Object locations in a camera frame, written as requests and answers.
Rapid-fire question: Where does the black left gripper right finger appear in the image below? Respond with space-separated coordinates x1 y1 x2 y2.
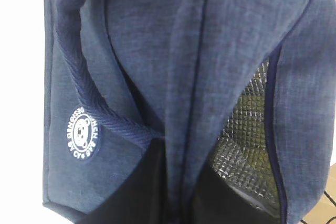
191 163 286 224

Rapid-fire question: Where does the dark navy fabric lunch bag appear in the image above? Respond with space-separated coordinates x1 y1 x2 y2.
43 0 335 223

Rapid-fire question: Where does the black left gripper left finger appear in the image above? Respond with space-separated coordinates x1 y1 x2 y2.
78 138 167 224

